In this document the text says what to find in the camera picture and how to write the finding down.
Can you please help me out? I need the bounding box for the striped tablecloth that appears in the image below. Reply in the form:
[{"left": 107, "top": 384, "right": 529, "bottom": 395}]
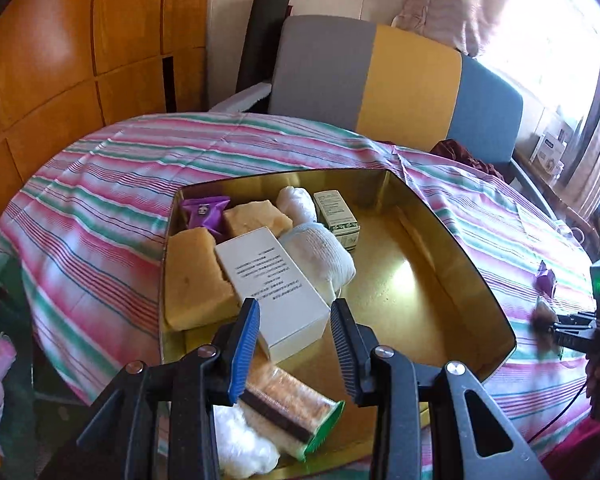
[{"left": 0, "top": 112, "right": 600, "bottom": 476}]

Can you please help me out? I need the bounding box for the black cable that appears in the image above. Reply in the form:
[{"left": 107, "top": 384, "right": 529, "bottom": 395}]
[{"left": 527, "top": 372, "right": 593, "bottom": 445}]

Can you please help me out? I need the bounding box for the dark red cloth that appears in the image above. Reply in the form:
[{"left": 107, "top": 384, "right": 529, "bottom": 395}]
[{"left": 430, "top": 138, "right": 503, "bottom": 181}]

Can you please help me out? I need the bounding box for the pink patterned curtain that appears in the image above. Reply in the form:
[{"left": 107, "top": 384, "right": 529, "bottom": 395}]
[{"left": 392, "top": 0, "right": 511, "bottom": 58}]

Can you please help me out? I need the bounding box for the purple snack packet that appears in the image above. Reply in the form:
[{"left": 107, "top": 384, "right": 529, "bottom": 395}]
[
  {"left": 180, "top": 195, "right": 231, "bottom": 238},
  {"left": 535, "top": 260, "right": 557, "bottom": 293}
]

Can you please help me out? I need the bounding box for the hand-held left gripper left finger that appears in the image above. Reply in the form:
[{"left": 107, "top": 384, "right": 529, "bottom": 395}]
[{"left": 76, "top": 297, "right": 262, "bottom": 480}]

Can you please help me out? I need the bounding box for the white appliance box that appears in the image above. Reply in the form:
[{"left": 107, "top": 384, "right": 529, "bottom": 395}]
[{"left": 530, "top": 130, "right": 573, "bottom": 176}]

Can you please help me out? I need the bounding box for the small white gauze roll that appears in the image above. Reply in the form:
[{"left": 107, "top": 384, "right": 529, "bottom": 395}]
[{"left": 276, "top": 186, "right": 318, "bottom": 226}]

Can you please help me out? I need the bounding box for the small yellow sponge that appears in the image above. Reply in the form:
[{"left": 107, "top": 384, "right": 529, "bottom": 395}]
[{"left": 222, "top": 199, "right": 293, "bottom": 240}]

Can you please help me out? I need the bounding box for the black rolled mat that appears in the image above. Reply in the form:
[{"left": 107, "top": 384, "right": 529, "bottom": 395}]
[{"left": 236, "top": 0, "right": 293, "bottom": 93}]

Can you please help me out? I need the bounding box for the large yellow sponge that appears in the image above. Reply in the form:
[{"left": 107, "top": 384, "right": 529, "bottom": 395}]
[{"left": 165, "top": 226, "right": 242, "bottom": 332}]

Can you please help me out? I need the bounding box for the white plastic bag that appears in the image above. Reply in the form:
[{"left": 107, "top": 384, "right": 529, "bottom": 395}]
[{"left": 212, "top": 402, "right": 281, "bottom": 479}]

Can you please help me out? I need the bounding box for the large white gauze roll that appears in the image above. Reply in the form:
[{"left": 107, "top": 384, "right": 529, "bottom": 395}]
[{"left": 280, "top": 222, "right": 357, "bottom": 302}]

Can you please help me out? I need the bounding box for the gold tin box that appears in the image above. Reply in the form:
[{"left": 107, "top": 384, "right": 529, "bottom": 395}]
[{"left": 157, "top": 169, "right": 518, "bottom": 476}]

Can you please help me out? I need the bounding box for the brown snack packet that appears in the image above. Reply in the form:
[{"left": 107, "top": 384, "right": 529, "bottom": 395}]
[{"left": 530, "top": 297, "right": 556, "bottom": 347}]

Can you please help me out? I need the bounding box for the large white carton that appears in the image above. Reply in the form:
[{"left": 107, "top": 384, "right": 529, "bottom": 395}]
[{"left": 214, "top": 226, "right": 331, "bottom": 365}]

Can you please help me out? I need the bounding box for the grey yellow blue chair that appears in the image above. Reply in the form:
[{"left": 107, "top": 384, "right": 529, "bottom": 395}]
[{"left": 210, "top": 14, "right": 525, "bottom": 171}]

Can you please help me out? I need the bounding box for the small green white carton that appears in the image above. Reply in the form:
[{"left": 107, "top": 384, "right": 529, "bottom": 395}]
[{"left": 312, "top": 189, "right": 362, "bottom": 252}]

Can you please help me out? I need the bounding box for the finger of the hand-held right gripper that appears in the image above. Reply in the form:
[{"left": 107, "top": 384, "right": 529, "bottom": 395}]
[{"left": 550, "top": 311, "right": 597, "bottom": 348}]

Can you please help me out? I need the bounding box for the green-ended cracker packet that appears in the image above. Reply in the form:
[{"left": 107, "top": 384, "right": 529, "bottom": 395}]
[{"left": 240, "top": 357, "right": 347, "bottom": 462}]

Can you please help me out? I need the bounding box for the green glass side table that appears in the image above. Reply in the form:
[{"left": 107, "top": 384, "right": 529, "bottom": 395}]
[{"left": 0, "top": 252, "right": 88, "bottom": 461}]

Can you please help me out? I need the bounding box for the wooden wall cabinet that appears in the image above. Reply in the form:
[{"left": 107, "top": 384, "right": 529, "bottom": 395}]
[{"left": 0, "top": 0, "right": 213, "bottom": 221}]

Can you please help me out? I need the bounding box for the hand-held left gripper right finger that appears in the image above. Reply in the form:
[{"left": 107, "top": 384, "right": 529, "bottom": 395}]
[{"left": 330, "top": 298, "right": 551, "bottom": 480}]

